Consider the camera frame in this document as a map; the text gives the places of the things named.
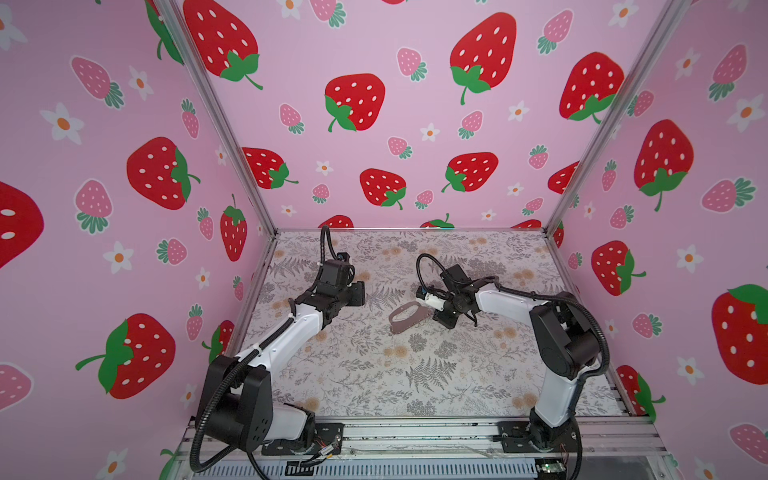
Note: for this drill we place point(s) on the aluminium rail frame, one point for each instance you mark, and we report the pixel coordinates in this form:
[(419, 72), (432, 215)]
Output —
[(612, 447)]

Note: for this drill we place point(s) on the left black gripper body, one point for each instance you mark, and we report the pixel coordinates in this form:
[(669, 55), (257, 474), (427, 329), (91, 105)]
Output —
[(354, 293)]

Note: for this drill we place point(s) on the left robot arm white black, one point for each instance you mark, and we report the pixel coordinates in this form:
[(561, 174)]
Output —
[(237, 406)]

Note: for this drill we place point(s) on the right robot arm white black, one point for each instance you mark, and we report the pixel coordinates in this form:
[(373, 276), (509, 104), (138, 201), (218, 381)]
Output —
[(568, 339)]

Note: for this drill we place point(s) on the perforated white vent panel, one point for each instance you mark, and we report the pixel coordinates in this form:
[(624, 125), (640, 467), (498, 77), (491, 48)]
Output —
[(406, 469)]

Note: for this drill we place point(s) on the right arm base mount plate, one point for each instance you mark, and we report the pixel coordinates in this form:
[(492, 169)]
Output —
[(522, 435)]

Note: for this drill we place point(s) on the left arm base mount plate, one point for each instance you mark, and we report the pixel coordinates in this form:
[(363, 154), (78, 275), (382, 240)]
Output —
[(317, 439)]

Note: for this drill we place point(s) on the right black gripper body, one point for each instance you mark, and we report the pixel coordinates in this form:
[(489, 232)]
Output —
[(447, 308)]

